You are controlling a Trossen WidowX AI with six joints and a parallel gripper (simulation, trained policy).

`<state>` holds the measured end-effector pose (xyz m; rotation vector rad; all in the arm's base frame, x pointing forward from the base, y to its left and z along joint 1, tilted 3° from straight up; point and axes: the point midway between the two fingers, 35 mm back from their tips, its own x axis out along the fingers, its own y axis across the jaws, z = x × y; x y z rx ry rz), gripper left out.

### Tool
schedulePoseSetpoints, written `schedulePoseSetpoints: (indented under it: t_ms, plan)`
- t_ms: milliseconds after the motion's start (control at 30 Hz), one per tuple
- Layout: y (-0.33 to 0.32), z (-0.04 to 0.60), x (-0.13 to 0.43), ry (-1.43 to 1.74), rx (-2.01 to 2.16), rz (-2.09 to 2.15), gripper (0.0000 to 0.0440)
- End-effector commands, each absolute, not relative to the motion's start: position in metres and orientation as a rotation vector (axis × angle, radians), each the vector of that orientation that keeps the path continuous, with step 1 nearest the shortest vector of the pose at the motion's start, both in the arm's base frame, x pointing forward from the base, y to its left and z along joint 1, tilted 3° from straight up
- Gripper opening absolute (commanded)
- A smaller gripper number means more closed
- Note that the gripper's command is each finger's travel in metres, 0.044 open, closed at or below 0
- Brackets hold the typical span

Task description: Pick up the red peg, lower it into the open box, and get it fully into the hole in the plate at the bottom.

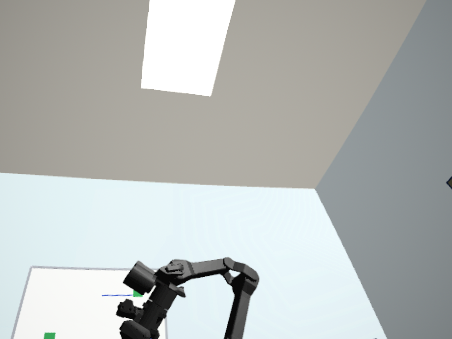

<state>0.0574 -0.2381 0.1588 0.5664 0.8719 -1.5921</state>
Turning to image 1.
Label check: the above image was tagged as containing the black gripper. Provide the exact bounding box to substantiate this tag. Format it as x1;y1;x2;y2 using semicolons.
119;300;168;339

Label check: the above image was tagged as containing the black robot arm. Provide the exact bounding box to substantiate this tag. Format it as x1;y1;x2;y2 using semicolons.
115;257;260;339

